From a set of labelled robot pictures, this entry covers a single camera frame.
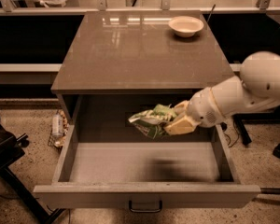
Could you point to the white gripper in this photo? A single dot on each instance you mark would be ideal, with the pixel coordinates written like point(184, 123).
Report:
point(202, 107)

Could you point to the green jalapeno chip bag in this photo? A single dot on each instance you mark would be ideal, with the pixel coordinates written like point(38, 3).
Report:
point(151, 122)

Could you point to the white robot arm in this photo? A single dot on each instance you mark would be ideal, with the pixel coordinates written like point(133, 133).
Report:
point(256, 88)

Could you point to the grey cabinet with glossy top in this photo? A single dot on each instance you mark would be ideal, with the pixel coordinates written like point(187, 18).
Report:
point(136, 52)

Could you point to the open grey top drawer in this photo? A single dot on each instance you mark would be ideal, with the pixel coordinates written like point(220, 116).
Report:
point(106, 162)

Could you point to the white paper bowl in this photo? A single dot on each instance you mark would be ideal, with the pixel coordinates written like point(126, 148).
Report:
point(185, 26)

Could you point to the black stand base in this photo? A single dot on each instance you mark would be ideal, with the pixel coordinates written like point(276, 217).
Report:
point(264, 117)

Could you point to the black office chair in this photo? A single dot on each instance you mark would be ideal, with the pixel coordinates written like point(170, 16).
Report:
point(11, 149)

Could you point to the black metal drawer handle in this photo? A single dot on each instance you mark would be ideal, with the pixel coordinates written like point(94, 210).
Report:
point(145, 208)

